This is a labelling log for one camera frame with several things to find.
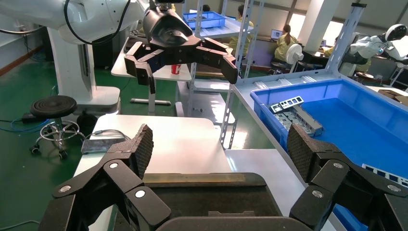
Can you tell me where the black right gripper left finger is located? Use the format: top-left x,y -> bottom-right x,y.
38,123 -> 173,231

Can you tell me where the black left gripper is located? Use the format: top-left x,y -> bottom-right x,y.
123,3 -> 239,95

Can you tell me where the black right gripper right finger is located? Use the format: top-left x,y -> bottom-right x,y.
287,123 -> 408,231

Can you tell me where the silver slotted metal part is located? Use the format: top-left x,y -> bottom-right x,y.
362,163 -> 408,189

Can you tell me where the long grey metal part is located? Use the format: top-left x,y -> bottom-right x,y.
273,112 -> 292,130
293,105 -> 324,137
280,111 -> 315,136

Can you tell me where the grey perforated metal part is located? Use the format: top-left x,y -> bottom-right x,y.
270,95 -> 305,115

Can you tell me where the black tray container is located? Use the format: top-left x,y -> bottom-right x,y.
140,172 -> 283,221

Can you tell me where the white desk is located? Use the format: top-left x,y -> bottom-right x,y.
111,37 -> 192,116

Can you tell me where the small blue plastic bin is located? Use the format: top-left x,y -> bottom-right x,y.
182,11 -> 228,30

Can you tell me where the large blue plastic bin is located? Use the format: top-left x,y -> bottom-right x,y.
250,78 -> 408,231

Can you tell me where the grey background shelf rack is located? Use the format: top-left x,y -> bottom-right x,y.
177,0 -> 255,126

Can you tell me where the short-haired person in yellow jacket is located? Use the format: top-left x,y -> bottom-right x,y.
229,4 -> 255,57

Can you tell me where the black round stool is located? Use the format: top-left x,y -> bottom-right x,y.
29,95 -> 87,160

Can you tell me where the black power adapter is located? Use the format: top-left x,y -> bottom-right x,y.
21,113 -> 41,124

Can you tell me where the ponytail person in yellow jacket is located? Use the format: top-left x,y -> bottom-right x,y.
274,24 -> 299,63

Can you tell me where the brown cardboard box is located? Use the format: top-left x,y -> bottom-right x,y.
377,89 -> 408,106

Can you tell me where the white robot column stand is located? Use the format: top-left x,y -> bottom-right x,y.
47,27 -> 121,116

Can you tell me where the white round fan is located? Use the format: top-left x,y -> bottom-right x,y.
285,43 -> 305,65

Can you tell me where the white humanoid robot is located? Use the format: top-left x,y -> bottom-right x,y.
343,24 -> 408,66

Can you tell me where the grey phone cable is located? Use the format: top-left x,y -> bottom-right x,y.
83,128 -> 132,144

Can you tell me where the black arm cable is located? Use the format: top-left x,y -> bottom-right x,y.
63,0 -> 132,46

